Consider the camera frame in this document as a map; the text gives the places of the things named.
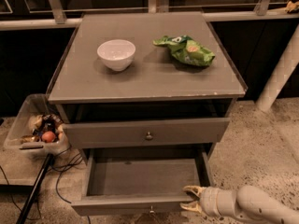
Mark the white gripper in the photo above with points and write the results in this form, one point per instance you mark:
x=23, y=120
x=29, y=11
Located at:
x=209, y=200

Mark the grey drawer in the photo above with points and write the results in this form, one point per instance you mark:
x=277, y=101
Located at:
x=146, y=133
x=123, y=181

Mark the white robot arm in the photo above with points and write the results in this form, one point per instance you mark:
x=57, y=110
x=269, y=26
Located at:
x=248, y=204

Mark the grey top drawer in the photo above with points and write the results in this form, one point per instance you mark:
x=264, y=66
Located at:
x=146, y=133

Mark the grey drawer cabinet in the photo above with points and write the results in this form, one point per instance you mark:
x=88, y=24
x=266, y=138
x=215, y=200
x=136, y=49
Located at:
x=155, y=86

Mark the green chip bag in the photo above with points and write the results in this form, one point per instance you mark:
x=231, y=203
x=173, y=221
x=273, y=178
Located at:
x=186, y=50

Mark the black pole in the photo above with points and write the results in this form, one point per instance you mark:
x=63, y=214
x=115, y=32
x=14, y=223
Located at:
x=35, y=189

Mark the red apple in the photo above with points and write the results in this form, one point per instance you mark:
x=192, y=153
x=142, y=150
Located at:
x=48, y=137

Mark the white diagonal pipe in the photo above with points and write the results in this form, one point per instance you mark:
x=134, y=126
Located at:
x=287, y=63

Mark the white ceramic bowl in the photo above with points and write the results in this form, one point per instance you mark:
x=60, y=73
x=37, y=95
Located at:
x=116, y=54

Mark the clear plastic bin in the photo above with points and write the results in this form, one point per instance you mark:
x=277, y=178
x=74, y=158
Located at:
x=34, y=105

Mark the metal railing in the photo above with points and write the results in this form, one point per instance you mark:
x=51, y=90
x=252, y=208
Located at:
x=33, y=14

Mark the yellow object on railing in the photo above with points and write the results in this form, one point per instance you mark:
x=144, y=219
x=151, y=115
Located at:
x=292, y=6

